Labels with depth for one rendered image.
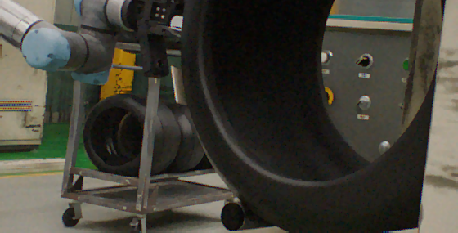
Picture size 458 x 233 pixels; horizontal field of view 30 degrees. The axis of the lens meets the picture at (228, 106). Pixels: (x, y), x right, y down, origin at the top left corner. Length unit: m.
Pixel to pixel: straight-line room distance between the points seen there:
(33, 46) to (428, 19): 0.71
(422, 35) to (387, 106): 0.52
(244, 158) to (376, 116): 0.86
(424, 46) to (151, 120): 3.63
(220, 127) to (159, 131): 3.91
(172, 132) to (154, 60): 3.71
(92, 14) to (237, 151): 0.54
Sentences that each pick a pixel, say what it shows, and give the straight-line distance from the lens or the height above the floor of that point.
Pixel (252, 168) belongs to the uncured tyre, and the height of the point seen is 0.99.
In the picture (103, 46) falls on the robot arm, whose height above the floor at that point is 1.14.
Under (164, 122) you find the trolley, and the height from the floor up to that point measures 0.73.
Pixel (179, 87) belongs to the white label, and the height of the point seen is 1.09.
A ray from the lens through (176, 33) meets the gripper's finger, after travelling 1.53.
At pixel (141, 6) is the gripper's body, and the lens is 1.63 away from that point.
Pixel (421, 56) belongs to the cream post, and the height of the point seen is 1.18.
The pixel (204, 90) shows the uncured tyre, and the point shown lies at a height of 1.09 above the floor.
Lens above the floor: 1.14
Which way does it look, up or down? 3 degrees down
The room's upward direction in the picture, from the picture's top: 6 degrees clockwise
